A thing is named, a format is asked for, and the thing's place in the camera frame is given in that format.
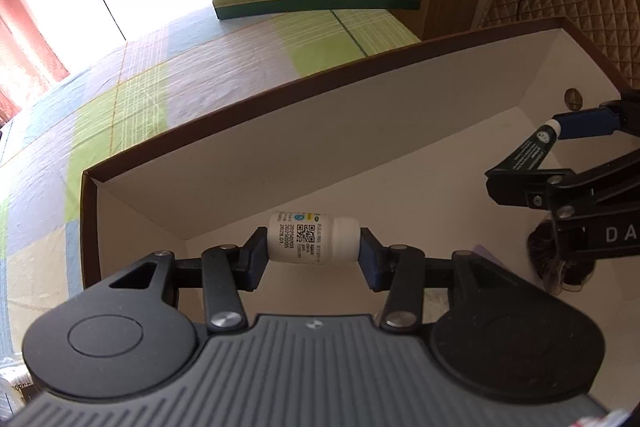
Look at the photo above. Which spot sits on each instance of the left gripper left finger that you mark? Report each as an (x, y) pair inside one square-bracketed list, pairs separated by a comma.
[(221, 273)]

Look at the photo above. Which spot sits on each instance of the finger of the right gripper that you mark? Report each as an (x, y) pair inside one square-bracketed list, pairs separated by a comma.
[(588, 123), (526, 189)]

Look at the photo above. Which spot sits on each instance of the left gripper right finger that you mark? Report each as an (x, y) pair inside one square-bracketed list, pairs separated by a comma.
[(406, 274)]

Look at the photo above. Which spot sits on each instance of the black white tube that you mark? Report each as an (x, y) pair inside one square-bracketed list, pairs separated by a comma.
[(531, 153)]

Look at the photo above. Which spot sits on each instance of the white pill bottle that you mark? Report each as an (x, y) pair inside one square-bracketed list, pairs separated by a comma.
[(309, 238)]

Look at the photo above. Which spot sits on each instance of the dark brown hair scrunchie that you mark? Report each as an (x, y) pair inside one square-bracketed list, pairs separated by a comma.
[(556, 275)]

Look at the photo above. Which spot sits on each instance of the brown cardboard storage box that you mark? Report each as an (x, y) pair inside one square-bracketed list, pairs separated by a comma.
[(400, 141)]

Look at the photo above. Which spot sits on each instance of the plaid tablecloth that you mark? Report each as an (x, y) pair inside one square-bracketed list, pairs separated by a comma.
[(141, 89)]

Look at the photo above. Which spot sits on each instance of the red curtain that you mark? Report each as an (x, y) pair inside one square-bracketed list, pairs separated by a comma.
[(29, 67)]

